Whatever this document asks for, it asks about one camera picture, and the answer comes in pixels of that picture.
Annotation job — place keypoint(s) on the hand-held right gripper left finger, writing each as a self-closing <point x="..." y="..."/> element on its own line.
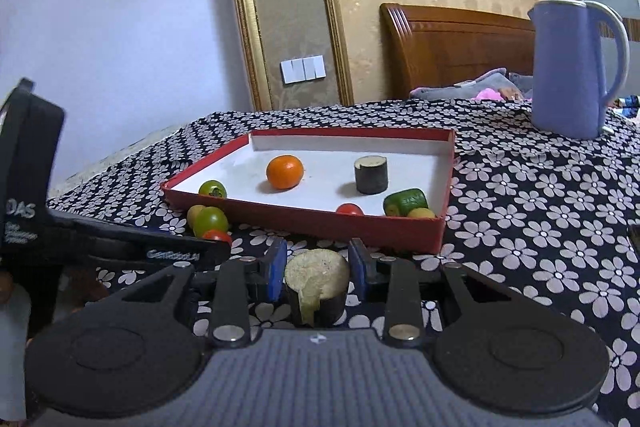
<point x="275" y="274"/>

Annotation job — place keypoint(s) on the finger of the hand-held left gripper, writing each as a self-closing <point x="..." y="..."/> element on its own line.
<point x="125" y="244"/>

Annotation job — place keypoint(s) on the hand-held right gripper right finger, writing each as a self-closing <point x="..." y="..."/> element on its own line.
<point x="357" y="267"/>

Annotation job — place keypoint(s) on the notched eggplant chunk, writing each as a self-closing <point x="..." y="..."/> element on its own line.
<point x="316" y="279"/>

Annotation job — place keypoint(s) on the red cherry tomato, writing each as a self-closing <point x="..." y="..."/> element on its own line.
<point x="217" y="236"/>
<point x="349" y="210"/>

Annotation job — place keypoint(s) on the small yellow fruit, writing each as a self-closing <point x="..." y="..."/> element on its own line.
<point x="421" y="213"/>
<point x="194" y="216"/>

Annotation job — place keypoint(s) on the green cucumber chunk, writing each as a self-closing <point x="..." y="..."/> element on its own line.
<point x="402" y="201"/>

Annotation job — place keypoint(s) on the green tomato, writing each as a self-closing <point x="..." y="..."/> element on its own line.
<point x="212" y="221"/>
<point x="212" y="189"/>

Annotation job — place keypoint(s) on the dark eggplant chunk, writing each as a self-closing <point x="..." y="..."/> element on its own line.
<point x="371" y="177"/>

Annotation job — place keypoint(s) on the orange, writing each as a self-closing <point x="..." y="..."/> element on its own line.
<point x="284" y="172"/>

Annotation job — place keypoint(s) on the red shallow cardboard box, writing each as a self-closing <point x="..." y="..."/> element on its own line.
<point x="325" y="157"/>

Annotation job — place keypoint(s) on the person's left hand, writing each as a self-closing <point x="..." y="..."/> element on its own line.
<point x="82" y="289"/>

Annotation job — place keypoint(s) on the grey pink blanket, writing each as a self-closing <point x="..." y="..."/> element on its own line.
<point x="470" y="89"/>

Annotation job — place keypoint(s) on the wooden bed headboard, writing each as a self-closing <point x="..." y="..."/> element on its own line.
<point x="440" y="52"/>

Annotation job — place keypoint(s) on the blue electric kettle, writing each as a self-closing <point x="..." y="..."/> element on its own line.
<point x="565" y="72"/>

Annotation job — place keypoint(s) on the striped colourful cloth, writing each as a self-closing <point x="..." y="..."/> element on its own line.
<point x="627" y="107"/>

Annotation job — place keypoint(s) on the white wall light switch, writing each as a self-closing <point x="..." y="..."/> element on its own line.
<point x="302" y="69"/>

